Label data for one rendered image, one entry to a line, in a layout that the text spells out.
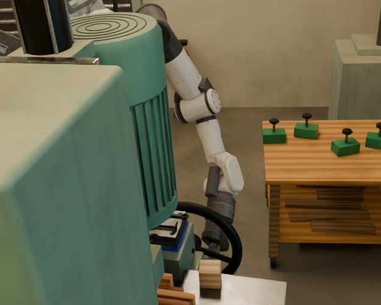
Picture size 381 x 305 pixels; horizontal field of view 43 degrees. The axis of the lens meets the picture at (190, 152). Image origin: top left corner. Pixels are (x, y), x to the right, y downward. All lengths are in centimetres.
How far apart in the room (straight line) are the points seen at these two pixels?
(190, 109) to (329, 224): 116
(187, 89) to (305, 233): 115
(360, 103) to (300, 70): 99
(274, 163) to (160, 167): 150
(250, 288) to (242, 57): 289
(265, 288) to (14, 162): 81
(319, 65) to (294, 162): 176
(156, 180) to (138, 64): 19
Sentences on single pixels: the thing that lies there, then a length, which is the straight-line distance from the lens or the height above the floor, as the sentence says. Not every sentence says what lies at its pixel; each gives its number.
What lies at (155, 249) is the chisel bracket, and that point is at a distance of 93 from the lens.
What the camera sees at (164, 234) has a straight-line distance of 107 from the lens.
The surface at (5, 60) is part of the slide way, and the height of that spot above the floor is 152.
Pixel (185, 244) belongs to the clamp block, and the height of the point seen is 96.
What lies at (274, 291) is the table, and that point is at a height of 90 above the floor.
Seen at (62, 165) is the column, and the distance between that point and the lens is 39.
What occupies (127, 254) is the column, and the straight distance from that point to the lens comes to 54.
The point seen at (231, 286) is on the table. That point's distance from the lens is 109.
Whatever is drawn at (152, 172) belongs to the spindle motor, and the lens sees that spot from 72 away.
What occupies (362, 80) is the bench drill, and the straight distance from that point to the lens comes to 294.
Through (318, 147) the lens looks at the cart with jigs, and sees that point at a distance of 234.
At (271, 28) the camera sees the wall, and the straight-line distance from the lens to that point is 375.
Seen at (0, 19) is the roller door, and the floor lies 79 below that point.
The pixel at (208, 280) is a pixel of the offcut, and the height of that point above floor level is 92.
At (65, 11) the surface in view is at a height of 156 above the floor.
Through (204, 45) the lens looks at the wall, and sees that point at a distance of 380.
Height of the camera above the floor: 168
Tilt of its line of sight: 30 degrees down
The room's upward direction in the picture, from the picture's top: 4 degrees counter-clockwise
